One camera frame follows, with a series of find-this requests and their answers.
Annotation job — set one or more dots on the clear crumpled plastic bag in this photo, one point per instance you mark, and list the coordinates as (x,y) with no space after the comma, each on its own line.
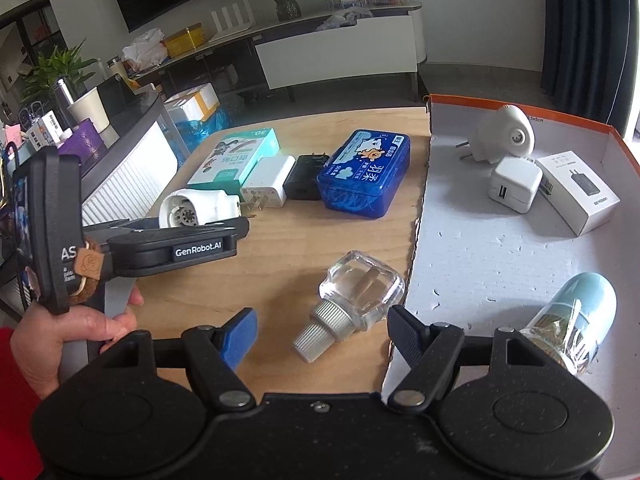
(345,19)

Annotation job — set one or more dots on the white router with antennas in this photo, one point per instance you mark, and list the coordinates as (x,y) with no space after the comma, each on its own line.
(232,22)

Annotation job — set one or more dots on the clear liquid refill bottle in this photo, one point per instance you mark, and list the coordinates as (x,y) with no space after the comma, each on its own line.
(360,290)

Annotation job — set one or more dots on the dark blue curtain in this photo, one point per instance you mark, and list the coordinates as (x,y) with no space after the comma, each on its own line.
(590,35)

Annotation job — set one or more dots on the clear plastic organizer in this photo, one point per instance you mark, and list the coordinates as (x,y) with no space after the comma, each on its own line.
(370,0)

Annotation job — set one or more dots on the steel tumbler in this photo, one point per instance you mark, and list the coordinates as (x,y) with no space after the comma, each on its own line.
(66,100)

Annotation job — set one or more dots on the yellow tin box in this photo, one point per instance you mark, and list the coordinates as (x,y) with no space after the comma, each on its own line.
(186,40)

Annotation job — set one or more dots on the white plant pot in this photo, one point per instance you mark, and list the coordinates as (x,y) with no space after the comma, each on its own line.
(95,115)

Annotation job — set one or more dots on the curved white ribbed counter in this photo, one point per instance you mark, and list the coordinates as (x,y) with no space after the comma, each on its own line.
(130,170)

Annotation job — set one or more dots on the leafy green potted plant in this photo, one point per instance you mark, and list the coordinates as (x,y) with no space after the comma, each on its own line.
(55,70)

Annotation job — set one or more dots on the white charger packaging box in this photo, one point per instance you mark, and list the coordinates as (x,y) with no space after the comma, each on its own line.
(580,195)

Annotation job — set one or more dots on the white green-leaf plug-in vaporizer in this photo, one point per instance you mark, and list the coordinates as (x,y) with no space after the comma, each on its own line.
(195,207)

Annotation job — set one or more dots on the small white jar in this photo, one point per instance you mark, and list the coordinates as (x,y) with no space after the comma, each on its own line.
(116,68)

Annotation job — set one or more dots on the white plastic bag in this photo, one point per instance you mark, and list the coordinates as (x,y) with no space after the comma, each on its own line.
(145,50)

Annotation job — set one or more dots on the person's left hand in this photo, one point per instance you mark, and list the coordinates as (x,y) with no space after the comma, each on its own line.
(65,340)

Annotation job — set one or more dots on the toothpick jar light-blue cap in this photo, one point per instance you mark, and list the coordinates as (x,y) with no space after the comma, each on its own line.
(575,320)

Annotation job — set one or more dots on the white and yellow cardboard box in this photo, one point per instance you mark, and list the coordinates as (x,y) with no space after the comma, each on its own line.
(192,102)

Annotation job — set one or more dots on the white wall charger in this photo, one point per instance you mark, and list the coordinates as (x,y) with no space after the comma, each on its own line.
(267,182)

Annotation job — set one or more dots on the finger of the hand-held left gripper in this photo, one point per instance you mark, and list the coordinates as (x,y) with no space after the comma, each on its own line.
(220,223)

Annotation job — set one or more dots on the teal and white carton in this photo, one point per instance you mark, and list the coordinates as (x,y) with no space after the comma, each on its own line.
(235,157)

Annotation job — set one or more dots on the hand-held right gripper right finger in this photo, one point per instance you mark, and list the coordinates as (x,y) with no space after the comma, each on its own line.
(406,335)

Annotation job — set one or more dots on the white cube USB charger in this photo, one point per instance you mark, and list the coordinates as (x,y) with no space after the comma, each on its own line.
(515,185)

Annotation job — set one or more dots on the white teardrop plug-in vaporizer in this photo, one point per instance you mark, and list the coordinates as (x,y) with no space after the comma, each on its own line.
(505,135)

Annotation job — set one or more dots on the black wall charger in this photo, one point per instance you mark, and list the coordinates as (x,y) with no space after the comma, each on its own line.
(306,177)

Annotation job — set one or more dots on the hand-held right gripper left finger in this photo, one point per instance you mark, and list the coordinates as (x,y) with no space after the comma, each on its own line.
(240,340)

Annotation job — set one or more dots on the white TV cabinet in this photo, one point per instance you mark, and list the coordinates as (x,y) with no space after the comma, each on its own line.
(340,50)

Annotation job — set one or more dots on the blue plastic bag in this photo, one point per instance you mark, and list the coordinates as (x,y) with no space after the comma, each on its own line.
(205,130)

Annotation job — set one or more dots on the orange cardboard box tray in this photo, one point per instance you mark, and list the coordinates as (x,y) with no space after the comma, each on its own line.
(500,260)

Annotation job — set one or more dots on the blue plastic case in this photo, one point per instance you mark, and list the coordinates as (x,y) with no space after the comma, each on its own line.
(365,175)

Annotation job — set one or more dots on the white black striped box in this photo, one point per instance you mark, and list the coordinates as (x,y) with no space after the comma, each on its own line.
(46,130)

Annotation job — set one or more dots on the purple tin box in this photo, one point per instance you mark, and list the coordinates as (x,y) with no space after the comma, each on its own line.
(82,140)

